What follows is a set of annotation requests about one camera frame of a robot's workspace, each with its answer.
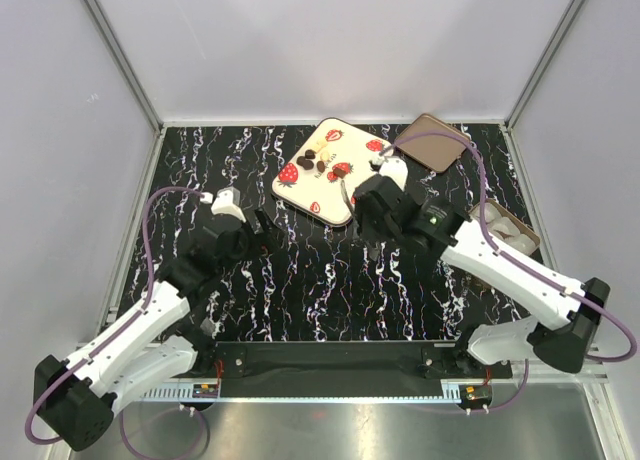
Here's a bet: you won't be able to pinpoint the brown tin box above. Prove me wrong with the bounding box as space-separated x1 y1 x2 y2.
484 199 540 256

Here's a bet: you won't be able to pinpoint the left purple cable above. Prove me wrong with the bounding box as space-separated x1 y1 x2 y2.
25 187 216 456

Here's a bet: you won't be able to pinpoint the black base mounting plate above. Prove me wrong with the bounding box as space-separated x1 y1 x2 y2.
209 341 513 380

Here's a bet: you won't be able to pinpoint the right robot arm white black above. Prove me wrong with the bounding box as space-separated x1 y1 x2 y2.
353 174 610 377

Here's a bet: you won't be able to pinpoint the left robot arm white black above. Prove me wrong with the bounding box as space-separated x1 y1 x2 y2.
33 207 284 451

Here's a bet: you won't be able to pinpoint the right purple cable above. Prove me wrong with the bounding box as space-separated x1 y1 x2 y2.
369 132 636 414

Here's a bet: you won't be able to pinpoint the black metal tongs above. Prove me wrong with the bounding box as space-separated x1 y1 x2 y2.
340 179 380 261

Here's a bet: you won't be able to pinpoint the aluminium frame rail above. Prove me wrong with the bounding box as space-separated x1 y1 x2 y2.
576 359 609 384

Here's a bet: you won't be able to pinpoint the white cable duct left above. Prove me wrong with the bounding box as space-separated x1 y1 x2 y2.
141 382 219 402

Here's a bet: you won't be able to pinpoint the strawberry pattern white tray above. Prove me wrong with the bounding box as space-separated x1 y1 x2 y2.
272 118 392 227

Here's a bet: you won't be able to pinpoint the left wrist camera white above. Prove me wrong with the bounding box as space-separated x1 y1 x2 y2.
200 187 246 222

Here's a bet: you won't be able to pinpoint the purple cable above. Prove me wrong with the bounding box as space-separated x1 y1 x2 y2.
25 187 216 456
369 132 636 414

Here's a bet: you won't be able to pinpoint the brown tin lid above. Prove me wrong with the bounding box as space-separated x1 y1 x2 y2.
395 114 469 173

